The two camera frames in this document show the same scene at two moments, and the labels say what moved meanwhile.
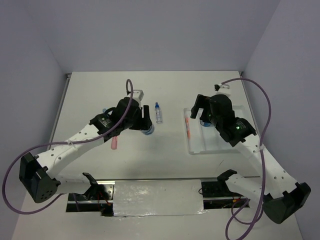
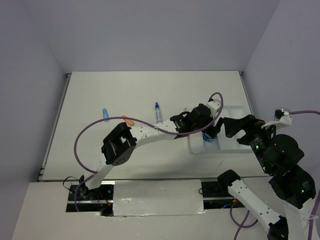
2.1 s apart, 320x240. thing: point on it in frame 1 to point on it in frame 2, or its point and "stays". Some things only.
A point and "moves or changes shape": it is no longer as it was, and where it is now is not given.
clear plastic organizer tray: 206,140 stays
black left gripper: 144,123 to 213,130
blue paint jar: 148,131 moves or changes shape
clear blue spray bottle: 159,119 stays
